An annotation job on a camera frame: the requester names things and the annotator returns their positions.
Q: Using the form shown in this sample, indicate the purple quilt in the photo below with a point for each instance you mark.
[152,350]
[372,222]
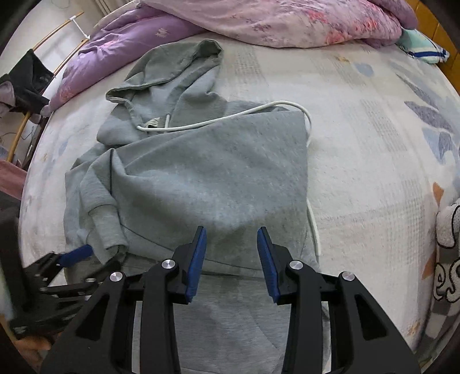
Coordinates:
[118,46]

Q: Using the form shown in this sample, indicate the lilac grey garment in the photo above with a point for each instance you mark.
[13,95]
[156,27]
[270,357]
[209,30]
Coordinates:
[6,97]

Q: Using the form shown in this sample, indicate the grey hoodie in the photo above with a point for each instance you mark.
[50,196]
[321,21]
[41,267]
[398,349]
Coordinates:
[215,179]

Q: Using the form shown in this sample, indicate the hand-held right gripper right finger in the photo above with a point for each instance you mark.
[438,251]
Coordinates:
[266,259]

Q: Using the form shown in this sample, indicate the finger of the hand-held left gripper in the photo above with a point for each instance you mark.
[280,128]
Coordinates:
[76,254]
[90,281]

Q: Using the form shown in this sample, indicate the pink cloth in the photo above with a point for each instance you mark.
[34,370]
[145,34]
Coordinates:
[10,178]

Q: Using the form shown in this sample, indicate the yellow wooden headboard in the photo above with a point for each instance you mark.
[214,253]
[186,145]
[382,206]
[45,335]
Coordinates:
[444,34]

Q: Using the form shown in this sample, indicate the black garment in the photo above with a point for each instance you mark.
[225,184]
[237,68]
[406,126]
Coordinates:
[30,77]

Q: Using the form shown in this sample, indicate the white plush printed blanket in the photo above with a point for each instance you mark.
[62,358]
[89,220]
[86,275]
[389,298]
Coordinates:
[447,273]

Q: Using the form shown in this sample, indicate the person's left hand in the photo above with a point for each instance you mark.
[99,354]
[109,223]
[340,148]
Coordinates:
[33,348]

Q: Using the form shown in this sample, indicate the pink floral quilt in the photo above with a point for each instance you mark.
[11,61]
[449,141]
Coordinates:
[287,21]

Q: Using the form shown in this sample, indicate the teal pillow with blue stripe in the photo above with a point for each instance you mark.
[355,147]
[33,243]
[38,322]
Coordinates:
[424,45]

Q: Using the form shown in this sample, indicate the pale patterned bed sheet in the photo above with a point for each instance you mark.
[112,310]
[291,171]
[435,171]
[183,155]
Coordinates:
[366,151]

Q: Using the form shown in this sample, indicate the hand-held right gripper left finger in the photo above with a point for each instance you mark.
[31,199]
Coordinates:
[197,259]

